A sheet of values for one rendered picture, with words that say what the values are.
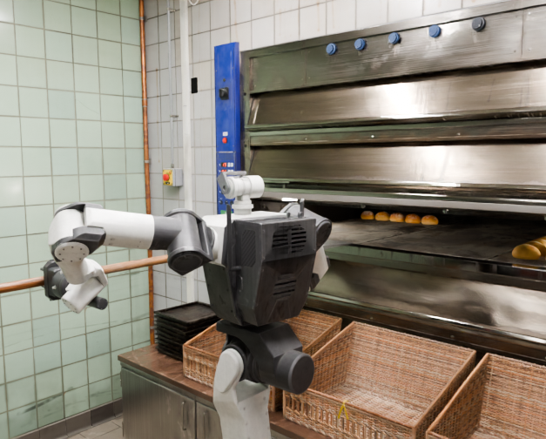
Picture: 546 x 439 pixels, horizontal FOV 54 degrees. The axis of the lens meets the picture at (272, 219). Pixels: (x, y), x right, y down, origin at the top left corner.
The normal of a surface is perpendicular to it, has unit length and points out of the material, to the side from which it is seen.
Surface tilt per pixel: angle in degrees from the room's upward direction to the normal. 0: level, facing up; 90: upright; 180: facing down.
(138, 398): 90
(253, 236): 90
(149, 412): 90
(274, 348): 45
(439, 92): 70
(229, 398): 90
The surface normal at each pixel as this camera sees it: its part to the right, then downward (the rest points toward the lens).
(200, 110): -0.67, 0.09
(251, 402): 0.73, -0.11
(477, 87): -0.61, -0.26
